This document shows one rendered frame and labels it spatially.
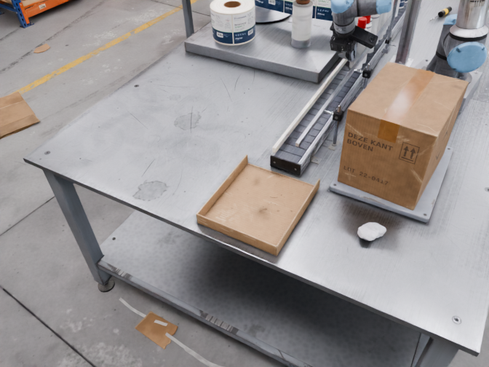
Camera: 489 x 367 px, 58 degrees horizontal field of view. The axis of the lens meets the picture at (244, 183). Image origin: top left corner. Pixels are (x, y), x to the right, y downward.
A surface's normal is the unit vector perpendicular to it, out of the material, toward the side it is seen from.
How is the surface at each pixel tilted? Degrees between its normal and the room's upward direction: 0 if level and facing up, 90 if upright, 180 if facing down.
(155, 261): 0
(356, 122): 90
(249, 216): 0
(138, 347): 0
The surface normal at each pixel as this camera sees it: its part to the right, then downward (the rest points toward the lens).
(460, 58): -0.17, 0.75
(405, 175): -0.55, 0.59
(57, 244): -0.04, -0.73
